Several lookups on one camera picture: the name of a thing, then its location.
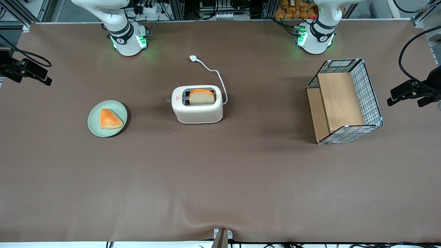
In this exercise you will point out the bag of brown buns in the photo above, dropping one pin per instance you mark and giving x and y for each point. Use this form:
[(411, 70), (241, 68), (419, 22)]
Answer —
[(293, 8)]

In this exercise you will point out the long white socket strip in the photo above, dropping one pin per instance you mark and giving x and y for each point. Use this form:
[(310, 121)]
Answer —
[(232, 16)]

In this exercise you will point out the aluminium frame strut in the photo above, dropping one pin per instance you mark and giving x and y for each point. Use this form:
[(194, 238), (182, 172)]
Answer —
[(427, 20), (20, 10)]

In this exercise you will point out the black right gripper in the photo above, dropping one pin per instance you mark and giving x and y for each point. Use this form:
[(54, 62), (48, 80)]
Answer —
[(7, 68)]

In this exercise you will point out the orange triangular pastry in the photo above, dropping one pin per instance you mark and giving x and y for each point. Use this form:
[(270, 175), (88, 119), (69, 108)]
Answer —
[(109, 120)]

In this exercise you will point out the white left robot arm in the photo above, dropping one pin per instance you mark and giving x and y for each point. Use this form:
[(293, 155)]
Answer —
[(320, 31)]

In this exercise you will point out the grey metal table bracket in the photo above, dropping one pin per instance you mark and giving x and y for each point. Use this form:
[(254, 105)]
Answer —
[(222, 237)]

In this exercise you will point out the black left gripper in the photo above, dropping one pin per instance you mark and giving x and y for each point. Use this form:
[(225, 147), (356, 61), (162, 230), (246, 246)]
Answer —
[(432, 83)]

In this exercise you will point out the white power strip with plugs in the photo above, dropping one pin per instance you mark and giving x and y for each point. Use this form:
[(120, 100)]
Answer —
[(148, 8)]

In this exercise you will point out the bread slice with orange crust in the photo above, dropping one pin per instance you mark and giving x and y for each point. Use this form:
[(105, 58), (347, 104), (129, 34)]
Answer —
[(201, 98)]

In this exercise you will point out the white two-slot toaster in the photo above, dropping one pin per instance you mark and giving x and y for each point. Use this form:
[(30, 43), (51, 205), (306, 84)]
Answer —
[(198, 113)]

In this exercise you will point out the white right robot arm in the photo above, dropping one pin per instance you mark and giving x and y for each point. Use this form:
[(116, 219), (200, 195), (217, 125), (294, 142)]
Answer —
[(117, 24)]

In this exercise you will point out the light green round plate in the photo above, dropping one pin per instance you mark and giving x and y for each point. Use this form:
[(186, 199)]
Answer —
[(94, 120)]

